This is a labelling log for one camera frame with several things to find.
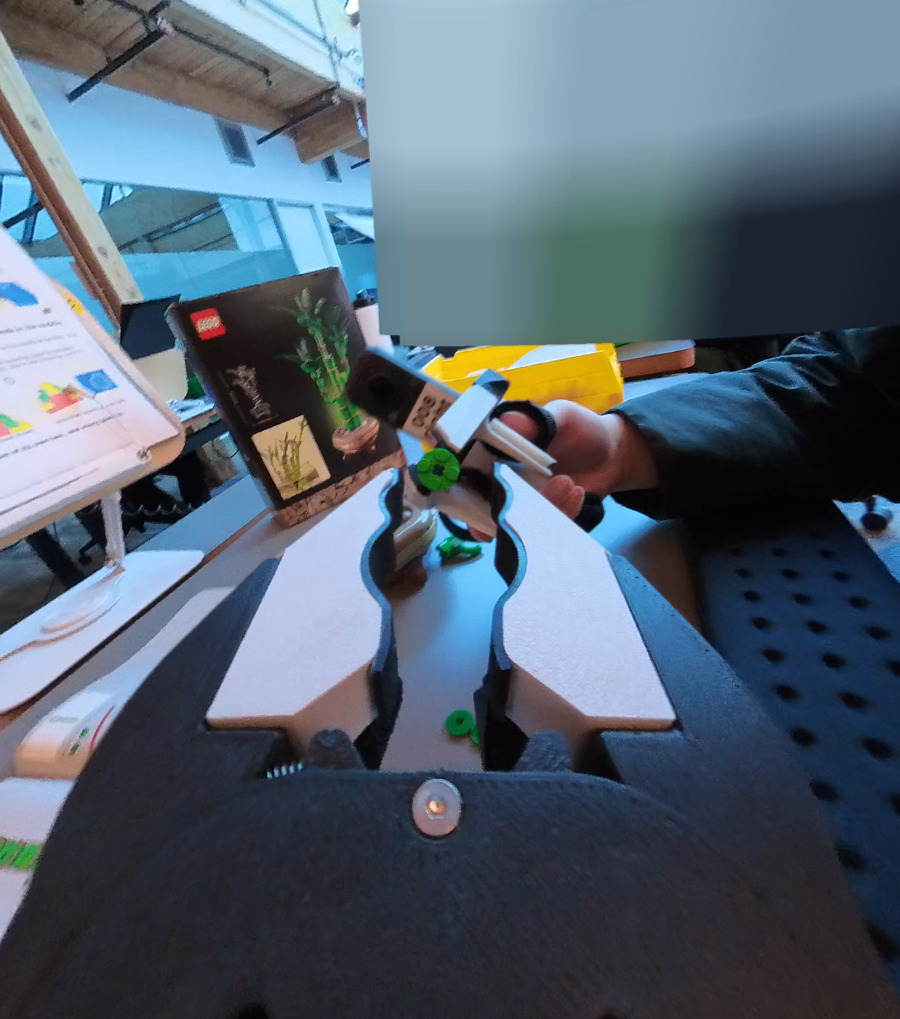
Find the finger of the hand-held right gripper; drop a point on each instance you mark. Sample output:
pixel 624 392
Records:
pixel 470 422
pixel 474 509

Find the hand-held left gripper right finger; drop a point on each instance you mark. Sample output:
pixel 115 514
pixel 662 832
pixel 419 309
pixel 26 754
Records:
pixel 585 637

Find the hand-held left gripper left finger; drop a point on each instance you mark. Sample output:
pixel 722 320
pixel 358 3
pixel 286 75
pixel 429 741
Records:
pixel 307 637

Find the green round brick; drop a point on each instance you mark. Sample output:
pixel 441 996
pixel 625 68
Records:
pixel 462 724
pixel 438 470

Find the grey desk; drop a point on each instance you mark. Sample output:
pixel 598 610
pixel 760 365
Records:
pixel 450 637

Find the person's right hand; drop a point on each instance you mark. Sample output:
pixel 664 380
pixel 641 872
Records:
pixel 601 454

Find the green curved brick piece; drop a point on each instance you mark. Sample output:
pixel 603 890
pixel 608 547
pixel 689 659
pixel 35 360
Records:
pixel 458 548

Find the brown brick-built pot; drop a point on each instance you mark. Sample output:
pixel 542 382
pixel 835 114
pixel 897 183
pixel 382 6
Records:
pixel 414 541

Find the yellow plastic bin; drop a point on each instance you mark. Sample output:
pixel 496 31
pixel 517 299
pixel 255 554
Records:
pixel 529 374

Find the black printed product box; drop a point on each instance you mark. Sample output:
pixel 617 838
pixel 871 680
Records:
pixel 259 382

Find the black perforated rubber mat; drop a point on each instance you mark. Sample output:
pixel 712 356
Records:
pixel 832 677

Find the instruction sheet on stand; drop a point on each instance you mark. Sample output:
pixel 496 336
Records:
pixel 60 493

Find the wooden beam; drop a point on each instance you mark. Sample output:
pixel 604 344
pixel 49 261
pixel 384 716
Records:
pixel 44 159

